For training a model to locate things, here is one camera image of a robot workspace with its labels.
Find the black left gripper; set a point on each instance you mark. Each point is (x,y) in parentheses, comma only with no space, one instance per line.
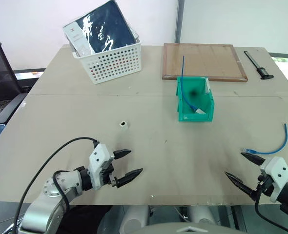
(108,176)

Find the black office chair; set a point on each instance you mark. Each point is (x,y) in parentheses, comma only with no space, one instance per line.
(2,80)

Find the white perforated plastic basket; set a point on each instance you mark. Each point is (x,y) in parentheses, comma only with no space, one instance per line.
(111,64)

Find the brown wooden framed board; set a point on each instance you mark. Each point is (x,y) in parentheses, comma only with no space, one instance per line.
(203,62)

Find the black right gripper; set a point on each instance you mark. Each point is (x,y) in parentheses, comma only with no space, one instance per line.
(263,185)

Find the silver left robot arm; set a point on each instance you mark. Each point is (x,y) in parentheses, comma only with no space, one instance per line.
(51,195)

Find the grey robot torso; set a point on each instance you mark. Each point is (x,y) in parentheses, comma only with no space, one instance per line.
(183,225)

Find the black vernier caliper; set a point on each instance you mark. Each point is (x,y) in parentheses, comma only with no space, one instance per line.
(258,65)

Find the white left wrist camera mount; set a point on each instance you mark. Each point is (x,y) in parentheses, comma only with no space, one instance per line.
(98,163)

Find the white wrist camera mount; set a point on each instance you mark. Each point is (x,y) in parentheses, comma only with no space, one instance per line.
(98,163)
(277,172)

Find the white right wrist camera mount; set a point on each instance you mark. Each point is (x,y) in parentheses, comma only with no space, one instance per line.
(277,172)

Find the white label card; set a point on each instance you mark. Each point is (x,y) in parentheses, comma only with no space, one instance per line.
(201,111)

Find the small white connector cube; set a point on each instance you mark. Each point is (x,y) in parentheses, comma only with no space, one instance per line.
(123,124)

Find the green plastic storage bin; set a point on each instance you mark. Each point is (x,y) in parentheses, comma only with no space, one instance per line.
(195,102)

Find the dark blue package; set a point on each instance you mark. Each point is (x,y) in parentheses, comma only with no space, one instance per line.
(102,27)

